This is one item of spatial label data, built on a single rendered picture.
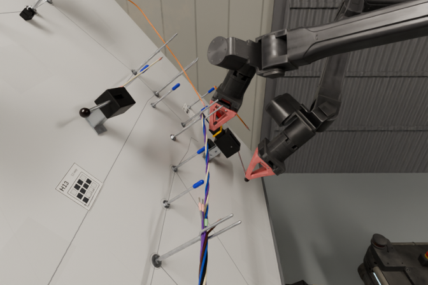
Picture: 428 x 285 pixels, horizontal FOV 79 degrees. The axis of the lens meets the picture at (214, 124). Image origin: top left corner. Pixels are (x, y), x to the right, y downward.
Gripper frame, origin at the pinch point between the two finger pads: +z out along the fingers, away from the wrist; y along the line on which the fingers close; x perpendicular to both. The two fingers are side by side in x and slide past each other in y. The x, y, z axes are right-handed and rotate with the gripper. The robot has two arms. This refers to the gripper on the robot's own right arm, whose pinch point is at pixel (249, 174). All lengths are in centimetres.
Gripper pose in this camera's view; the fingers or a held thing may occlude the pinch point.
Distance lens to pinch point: 70.3
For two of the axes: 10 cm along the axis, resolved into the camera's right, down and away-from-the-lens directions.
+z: -6.6, 6.7, 3.5
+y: -1.6, 3.3, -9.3
